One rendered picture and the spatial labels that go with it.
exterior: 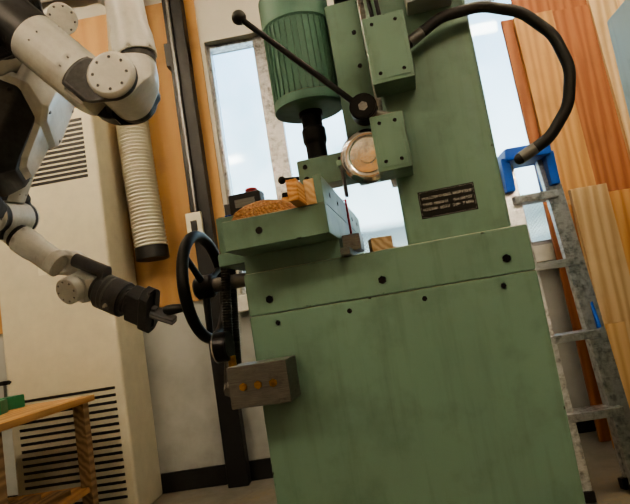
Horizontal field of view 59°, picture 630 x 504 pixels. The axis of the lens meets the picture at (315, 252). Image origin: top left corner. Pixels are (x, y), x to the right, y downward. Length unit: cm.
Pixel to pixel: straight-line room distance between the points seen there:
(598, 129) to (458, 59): 159
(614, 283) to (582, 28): 121
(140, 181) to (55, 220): 41
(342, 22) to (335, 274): 63
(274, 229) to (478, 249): 40
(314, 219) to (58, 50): 52
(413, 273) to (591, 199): 154
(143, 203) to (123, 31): 171
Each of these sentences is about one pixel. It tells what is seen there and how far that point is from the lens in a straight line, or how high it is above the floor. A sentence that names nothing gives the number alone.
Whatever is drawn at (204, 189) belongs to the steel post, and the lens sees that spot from 273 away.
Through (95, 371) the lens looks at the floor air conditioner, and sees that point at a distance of 262.
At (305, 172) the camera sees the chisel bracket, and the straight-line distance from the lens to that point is 137.
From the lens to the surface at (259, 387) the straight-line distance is 109.
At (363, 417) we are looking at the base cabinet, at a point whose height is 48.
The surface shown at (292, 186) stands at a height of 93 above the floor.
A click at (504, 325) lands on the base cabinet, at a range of 112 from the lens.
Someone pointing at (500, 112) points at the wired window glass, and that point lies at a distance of 296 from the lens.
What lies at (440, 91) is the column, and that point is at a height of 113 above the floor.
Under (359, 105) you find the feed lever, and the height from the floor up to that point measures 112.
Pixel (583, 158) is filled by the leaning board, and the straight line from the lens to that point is 275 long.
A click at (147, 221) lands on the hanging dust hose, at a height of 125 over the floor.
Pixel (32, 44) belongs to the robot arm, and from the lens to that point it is 108.
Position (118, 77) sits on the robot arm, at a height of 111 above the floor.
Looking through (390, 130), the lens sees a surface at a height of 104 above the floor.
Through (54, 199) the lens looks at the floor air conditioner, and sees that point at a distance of 275.
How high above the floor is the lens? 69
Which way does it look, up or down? 7 degrees up
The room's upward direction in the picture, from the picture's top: 9 degrees counter-clockwise
